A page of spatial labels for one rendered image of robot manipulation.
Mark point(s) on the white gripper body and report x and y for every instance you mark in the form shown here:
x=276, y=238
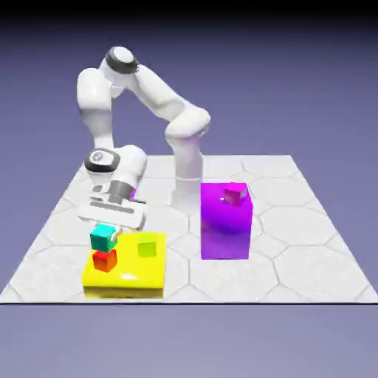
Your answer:
x=118, y=213

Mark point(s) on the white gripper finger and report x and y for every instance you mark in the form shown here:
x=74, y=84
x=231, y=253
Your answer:
x=115, y=234

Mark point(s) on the small teal cube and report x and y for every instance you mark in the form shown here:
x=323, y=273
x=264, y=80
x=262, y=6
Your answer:
x=102, y=238

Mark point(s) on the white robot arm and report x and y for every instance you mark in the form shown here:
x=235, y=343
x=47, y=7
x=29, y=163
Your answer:
x=183, y=112

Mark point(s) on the small red cube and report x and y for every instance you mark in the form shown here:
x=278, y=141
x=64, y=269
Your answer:
x=104, y=260

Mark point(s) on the small lime green cube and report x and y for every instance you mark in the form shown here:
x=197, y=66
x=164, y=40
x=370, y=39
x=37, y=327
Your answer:
x=146, y=247

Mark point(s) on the small magenta cube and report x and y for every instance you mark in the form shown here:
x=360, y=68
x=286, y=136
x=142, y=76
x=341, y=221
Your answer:
x=234, y=196

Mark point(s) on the large yellow box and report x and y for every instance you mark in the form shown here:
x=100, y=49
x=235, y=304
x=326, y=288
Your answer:
x=130, y=271

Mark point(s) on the large purple box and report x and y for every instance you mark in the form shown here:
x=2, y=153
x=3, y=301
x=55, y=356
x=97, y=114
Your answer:
x=224, y=230

